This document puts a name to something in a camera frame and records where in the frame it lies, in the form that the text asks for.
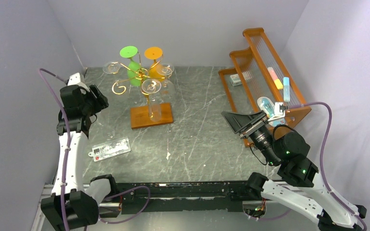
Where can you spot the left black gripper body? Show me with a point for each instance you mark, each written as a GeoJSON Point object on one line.
{"type": "Point", "coordinates": [92, 106]}

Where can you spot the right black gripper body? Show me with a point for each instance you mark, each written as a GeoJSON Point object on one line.
{"type": "Point", "coordinates": [252, 129]}

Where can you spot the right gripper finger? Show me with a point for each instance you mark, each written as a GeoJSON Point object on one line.
{"type": "Point", "coordinates": [235, 120]}
{"type": "Point", "coordinates": [256, 117]}

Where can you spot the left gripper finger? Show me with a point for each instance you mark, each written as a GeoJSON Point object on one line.
{"type": "Point", "coordinates": [94, 90]}
{"type": "Point", "coordinates": [101, 101]}

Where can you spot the green plastic wine glass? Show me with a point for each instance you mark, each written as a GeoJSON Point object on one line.
{"type": "Point", "coordinates": [133, 68]}

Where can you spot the orange plastic wine glass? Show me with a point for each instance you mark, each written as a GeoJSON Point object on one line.
{"type": "Point", "coordinates": [156, 55]}

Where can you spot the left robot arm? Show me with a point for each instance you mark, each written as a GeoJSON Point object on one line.
{"type": "Point", "coordinates": [70, 205]}

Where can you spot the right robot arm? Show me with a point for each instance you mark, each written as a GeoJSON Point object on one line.
{"type": "Point", "coordinates": [326, 208]}

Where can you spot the orange wooden shelf rack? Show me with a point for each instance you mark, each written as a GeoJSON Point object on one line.
{"type": "Point", "coordinates": [251, 65]}

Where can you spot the pink yellow highlighter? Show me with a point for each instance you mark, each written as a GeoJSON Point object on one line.
{"type": "Point", "coordinates": [275, 78]}

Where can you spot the small white box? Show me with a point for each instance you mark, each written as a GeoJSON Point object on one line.
{"type": "Point", "coordinates": [235, 80]}

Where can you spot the light blue highlighter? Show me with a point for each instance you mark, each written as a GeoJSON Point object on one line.
{"type": "Point", "coordinates": [286, 89]}

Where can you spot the flat blister pack on table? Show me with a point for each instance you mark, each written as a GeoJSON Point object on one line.
{"type": "Point", "coordinates": [110, 149]}

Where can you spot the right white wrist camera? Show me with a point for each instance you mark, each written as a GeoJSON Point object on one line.
{"type": "Point", "coordinates": [277, 117]}

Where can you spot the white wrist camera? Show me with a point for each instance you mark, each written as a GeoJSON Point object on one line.
{"type": "Point", "coordinates": [77, 79]}
{"type": "Point", "coordinates": [277, 117]}

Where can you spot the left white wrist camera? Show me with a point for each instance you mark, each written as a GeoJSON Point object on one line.
{"type": "Point", "coordinates": [77, 79]}

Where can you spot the gold wire glass rack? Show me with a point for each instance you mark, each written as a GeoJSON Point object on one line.
{"type": "Point", "coordinates": [139, 115]}

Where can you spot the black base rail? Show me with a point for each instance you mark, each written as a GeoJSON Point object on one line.
{"type": "Point", "coordinates": [185, 196]}

